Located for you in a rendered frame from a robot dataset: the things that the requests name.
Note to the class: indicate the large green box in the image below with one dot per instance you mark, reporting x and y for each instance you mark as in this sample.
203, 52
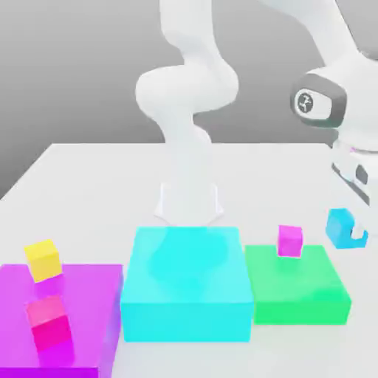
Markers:
298, 289

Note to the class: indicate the small yellow cube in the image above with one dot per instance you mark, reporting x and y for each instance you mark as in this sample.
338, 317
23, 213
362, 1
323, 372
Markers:
43, 261

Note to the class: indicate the small pink cube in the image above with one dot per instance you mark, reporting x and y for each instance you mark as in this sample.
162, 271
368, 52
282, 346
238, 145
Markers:
50, 324

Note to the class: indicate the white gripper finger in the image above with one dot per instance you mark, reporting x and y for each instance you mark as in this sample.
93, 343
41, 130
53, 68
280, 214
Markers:
358, 227

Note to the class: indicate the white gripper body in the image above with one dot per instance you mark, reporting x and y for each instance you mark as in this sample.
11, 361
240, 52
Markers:
358, 206

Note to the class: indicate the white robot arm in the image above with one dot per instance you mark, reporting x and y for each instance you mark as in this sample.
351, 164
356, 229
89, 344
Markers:
189, 88

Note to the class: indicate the large cyan box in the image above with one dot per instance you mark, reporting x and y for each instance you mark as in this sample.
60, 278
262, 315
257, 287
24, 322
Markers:
187, 283

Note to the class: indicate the small blue cube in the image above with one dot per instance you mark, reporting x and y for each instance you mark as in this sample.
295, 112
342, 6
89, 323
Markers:
336, 229

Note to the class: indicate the large magenta box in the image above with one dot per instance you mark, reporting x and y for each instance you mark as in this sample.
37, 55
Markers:
88, 310

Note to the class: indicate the small magenta cube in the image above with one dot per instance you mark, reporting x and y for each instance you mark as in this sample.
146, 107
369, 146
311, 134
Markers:
290, 241

